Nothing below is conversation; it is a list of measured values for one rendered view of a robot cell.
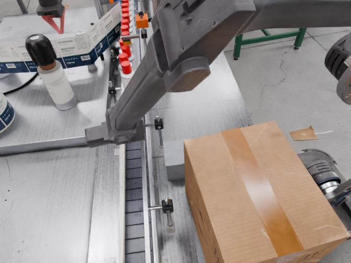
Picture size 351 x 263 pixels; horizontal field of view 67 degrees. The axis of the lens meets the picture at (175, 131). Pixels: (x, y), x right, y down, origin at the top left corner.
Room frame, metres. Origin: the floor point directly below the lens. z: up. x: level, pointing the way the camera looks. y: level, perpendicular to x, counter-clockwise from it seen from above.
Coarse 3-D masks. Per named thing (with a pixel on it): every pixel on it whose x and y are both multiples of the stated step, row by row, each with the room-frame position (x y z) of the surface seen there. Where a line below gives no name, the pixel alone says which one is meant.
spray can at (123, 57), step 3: (120, 54) 0.85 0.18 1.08; (123, 54) 0.85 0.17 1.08; (126, 54) 0.85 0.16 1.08; (120, 57) 0.83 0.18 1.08; (123, 57) 0.83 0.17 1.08; (126, 57) 0.83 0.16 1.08; (120, 60) 0.83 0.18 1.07; (123, 60) 0.83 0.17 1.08; (126, 60) 0.83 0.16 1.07; (120, 63) 0.83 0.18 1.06; (120, 66) 0.83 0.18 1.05; (132, 66) 0.84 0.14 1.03; (120, 69) 0.82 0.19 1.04; (132, 69) 0.83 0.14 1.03; (120, 72) 0.83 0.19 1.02
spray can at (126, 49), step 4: (124, 48) 0.89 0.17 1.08; (128, 48) 0.89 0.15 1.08; (124, 52) 0.88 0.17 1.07; (128, 52) 0.88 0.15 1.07; (128, 56) 0.88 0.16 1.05; (132, 56) 0.89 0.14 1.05; (128, 60) 0.87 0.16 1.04; (132, 60) 0.88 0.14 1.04; (132, 64) 0.87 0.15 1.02; (136, 68) 0.89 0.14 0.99
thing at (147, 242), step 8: (136, 40) 1.15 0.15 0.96; (144, 144) 0.53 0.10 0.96; (144, 152) 0.49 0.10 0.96; (144, 160) 0.46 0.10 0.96; (144, 168) 0.43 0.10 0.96; (144, 176) 0.41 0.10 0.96; (144, 184) 0.38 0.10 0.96; (144, 192) 0.36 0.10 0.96; (144, 200) 0.33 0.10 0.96; (144, 208) 0.31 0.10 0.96; (144, 216) 0.29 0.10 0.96; (144, 224) 0.27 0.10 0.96
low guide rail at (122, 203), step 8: (120, 176) 0.44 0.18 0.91; (120, 184) 0.41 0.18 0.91; (120, 192) 0.39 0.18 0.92; (120, 200) 0.36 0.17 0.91; (120, 208) 0.34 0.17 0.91; (120, 216) 0.31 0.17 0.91; (120, 224) 0.29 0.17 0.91; (120, 232) 0.27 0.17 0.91; (120, 240) 0.25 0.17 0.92; (120, 248) 0.23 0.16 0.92; (120, 256) 0.21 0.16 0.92
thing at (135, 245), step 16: (144, 128) 0.66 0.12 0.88; (128, 144) 0.60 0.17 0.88; (128, 160) 0.52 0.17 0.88; (128, 176) 0.46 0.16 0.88; (128, 192) 0.40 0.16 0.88; (128, 208) 0.35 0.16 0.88; (128, 224) 0.30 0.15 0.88; (128, 240) 0.26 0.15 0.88; (144, 240) 0.25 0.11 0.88; (128, 256) 0.22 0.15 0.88; (144, 256) 0.21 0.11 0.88
